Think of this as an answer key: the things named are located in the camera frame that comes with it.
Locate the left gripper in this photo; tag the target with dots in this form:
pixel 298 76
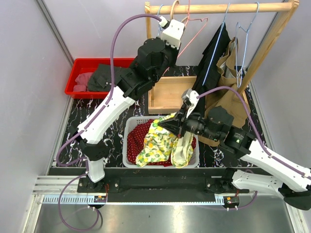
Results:
pixel 174 50

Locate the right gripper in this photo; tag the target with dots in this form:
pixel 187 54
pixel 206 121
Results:
pixel 174 124

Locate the yellow floral garment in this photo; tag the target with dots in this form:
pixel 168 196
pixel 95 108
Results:
pixel 183 151

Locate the red polka dot garment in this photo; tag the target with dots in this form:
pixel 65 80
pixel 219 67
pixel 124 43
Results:
pixel 136 140

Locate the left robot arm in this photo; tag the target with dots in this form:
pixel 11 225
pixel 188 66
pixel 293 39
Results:
pixel 153 58

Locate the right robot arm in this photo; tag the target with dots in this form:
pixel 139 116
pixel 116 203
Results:
pixel 286 179

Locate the wooden clothes rack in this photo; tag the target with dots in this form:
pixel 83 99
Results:
pixel 163 97

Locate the black garment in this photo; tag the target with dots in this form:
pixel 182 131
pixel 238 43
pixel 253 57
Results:
pixel 213 75

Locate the white plastic basket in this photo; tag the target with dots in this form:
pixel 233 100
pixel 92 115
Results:
pixel 136 120

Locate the dark striped shirt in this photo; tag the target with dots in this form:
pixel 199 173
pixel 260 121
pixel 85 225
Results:
pixel 100 80

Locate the red plastic bin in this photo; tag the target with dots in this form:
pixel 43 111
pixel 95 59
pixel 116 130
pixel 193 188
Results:
pixel 84 65

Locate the pink cloth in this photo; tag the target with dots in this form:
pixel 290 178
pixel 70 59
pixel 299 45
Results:
pixel 82 82

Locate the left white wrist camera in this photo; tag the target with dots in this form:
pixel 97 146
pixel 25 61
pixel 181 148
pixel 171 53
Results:
pixel 172 32

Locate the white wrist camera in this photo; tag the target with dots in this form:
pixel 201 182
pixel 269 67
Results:
pixel 172 32
pixel 190 100

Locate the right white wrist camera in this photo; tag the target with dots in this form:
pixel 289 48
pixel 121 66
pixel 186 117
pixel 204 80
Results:
pixel 190 100

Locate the empty blue wire hanger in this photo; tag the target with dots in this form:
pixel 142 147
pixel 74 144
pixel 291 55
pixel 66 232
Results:
pixel 239 68

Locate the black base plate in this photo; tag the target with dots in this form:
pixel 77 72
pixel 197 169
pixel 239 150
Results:
pixel 195 184

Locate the white cable duct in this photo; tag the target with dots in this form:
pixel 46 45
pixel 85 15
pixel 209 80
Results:
pixel 96 200

